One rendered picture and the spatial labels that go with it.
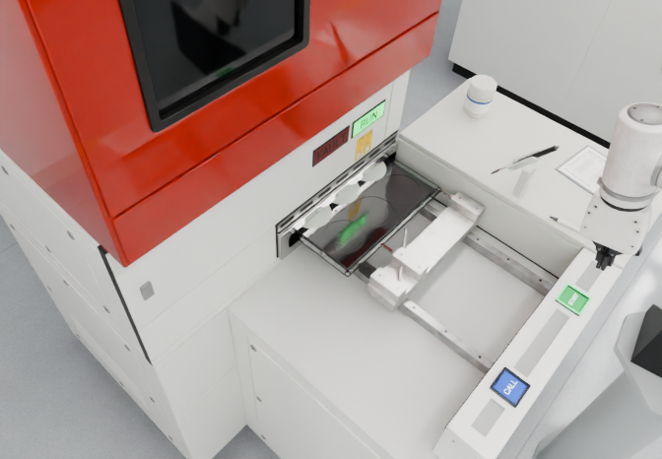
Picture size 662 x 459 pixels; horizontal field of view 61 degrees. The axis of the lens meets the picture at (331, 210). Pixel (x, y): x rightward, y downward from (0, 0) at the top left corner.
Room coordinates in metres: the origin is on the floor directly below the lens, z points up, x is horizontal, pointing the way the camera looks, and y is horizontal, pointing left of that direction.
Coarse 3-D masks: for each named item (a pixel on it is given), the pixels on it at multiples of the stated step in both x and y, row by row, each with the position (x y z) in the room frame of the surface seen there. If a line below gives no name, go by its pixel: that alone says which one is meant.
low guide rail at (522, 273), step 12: (432, 216) 0.96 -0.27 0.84; (468, 240) 0.89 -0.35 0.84; (480, 240) 0.89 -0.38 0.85; (480, 252) 0.87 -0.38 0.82; (492, 252) 0.85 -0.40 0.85; (504, 264) 0.83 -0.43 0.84; (516, 264) 0.82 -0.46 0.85; (516, 276) 0.80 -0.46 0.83; (528, 276) 0.79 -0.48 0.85; (540, 288) 0.77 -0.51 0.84
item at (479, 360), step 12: (360, 276) 0.76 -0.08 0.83; (408, 300) 0.69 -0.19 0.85; (408, 312) 0.67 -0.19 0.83; (420, 312) 0.67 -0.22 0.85; (420, 324) 0.65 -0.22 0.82; (432, 324) 0.64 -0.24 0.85; (444, 336) 0.61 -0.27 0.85; (456, 336) 0.61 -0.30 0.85; (456, 348) 0.59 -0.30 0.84; (468, 348) 0.59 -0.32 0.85; (468, 360) 0.57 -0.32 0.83; (480, 360) 0.56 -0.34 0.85
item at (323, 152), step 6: (342, 132) 0.94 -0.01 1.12; (336, 138) 0.93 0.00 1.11; (342, 138) 0.95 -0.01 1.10; (330, 144) 0.91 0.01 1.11; (336, 144) 0.93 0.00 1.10; (342, 144) 0.95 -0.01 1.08; (318, 150) 0.88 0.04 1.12; (324, 150) 0.90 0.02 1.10; (330, 150) 0.92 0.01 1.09; (318, 156) 0.89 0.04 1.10; (324, 156) 0.90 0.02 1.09; (318, 162) 0.89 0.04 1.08
